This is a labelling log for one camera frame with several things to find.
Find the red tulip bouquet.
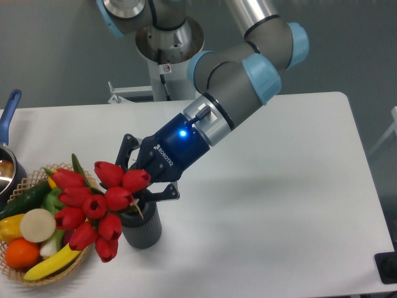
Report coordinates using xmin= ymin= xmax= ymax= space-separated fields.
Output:
xmin=52 ymin=155 xmax=151 ymax=263

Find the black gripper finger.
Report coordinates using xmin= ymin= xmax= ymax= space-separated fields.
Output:
xmin=115 ymin=133 xmax=142 ymax=171
xmin=136 ymin=182 xmax=180 ymax=202

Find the black device at edge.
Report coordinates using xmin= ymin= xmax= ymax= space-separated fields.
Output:
xmin=374 ymin=251 xmax=396 ymax=284

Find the green cucumber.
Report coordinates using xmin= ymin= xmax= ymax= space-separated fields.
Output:
xmin=1 ymin=181 xmax=51 ymax=220

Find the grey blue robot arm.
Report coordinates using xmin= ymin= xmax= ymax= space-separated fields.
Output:
xmin=97 ymin=1 xmax=309 ymax=202

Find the beige round radish slice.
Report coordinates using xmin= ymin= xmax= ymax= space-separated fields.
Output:
xmin=20 ymin=209 xmax=56 ymax=243

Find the yellow bell pepper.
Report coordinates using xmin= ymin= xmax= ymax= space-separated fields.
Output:
xmin=1 ymin=214 xmax=25 ymax=243

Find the white frame at right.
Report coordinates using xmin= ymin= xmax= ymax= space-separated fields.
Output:
xmin=368 ymin=106 xmax=396 ymax=159

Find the orange fruit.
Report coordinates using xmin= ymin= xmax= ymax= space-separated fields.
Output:
xmin=4 ymin=238 xmax=40 ymax=269

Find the dark red vegetable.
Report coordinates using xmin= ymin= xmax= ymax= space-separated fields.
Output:
xmin=63 ymin=230 xmax=74 ymax=246

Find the woven wicker basket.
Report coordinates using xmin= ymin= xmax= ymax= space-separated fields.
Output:
xmin=1 ymin=168 xmax=92 ymax=287

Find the yellow squash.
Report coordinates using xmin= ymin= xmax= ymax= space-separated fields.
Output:
xmin=46 ymin=169 xmax=58 ymax=189

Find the blue handled saucepan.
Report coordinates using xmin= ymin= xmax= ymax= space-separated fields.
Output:
xmin=1 ymin=89 xmax=27 ymax=210

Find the green bok choy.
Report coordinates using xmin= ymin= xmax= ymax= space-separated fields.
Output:
xmin=39 ymin=187 xmax=68 ymax=258

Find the yellow banana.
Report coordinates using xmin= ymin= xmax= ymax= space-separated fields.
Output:
xmin=24 ymin=245 xmax=82 ymax=282

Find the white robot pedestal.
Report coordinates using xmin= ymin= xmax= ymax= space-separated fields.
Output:
xmin=109 ymin=16 xmax=204 ymax=103

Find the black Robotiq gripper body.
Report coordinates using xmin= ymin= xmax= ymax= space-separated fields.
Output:
xmin=130 ymin=113 xmax=210 ymax=183

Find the dark grey ribbed vase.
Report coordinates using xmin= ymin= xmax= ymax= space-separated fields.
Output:
xmin=119 ymin=190 xmax=162 ymax=249

